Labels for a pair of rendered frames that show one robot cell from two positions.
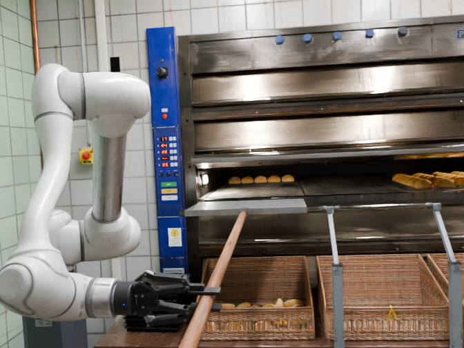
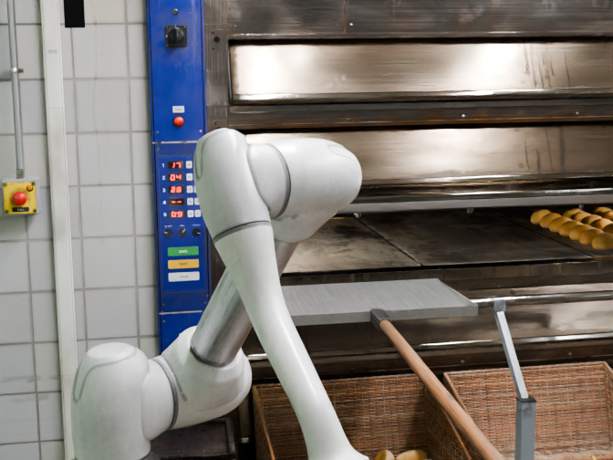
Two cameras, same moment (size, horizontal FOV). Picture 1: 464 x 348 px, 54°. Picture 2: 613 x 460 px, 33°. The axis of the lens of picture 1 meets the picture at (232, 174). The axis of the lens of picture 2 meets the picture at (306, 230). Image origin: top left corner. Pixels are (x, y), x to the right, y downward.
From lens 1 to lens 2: 1.01 m
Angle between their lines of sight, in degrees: 18
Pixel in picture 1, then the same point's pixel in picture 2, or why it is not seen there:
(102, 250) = (203, 412)
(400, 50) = (594, 19)
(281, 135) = (391, 162)
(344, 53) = (503, 17)
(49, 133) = (256, 258)
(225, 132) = not seen: hidden behind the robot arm
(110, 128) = (302, 230)
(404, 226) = (584, 317)
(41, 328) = not seen: outside the picture
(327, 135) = (471, 163)
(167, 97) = (184, 85)
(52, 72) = (237, 149)
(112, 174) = not seen: hidden behind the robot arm
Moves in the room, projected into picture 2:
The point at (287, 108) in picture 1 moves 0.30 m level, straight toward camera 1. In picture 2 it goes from (404, 112) to (431, 120)
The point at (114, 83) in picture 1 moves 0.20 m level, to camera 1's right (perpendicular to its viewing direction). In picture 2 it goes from (326, 163) to (433, 159)
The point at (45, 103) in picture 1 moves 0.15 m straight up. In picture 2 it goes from (244, 207) to (242, 114)
